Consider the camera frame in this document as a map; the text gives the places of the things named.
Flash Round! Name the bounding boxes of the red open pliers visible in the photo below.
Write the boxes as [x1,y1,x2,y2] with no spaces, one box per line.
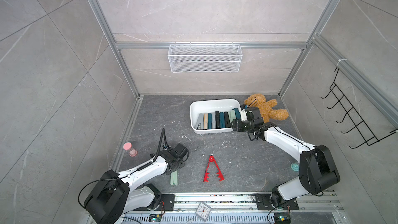
[203,155,225,183]

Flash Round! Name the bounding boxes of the green sand timer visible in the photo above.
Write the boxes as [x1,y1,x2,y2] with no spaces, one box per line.
[291,162,300,172]

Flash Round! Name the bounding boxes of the pink sand timer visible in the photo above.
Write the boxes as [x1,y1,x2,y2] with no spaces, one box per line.
[123,142,138,157]

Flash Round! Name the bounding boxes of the black pliers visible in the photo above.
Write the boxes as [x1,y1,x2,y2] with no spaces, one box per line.
[215,111,221,129]
[224,112,231,128]

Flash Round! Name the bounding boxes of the aluminium frame rail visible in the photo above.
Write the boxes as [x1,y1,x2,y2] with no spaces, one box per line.
[88,0,140,99]

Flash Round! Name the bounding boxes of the white wire mesh basket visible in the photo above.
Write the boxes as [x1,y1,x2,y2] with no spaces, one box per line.
[167,44,243,73]

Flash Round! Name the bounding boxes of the dark teal pliers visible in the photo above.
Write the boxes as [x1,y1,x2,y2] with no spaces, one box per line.
[234,108,241,120]

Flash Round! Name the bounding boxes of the beige wooden pliers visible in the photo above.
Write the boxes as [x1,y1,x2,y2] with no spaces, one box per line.
[204,113,208,130]

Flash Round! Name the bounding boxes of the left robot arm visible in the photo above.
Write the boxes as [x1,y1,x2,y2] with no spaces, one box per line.
[79,143,190,224]

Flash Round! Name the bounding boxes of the black corrugated cable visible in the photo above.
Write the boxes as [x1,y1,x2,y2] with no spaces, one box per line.
[152,128,170,162]

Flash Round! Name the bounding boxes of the white storage box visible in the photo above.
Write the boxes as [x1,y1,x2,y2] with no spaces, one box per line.
[190,99,240,134]

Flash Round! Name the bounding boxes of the small square clock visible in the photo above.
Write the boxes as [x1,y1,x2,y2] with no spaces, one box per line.
[195,202,211,222]

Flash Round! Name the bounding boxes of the black wall hook rack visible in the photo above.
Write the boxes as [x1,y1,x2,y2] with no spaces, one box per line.
[320,67,398,149]

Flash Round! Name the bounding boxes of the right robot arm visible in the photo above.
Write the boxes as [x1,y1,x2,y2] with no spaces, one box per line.
[230,107,341,208]

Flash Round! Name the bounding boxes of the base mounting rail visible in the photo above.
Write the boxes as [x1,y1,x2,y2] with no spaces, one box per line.
[117,191,350,224]

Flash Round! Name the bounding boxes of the brown teddy bear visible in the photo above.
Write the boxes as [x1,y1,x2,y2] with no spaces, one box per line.
[244,94,289,123]

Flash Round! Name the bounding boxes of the grey pliers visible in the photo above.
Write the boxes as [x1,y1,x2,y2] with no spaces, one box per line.
[212,113,216,129]
[196,114,204,130]

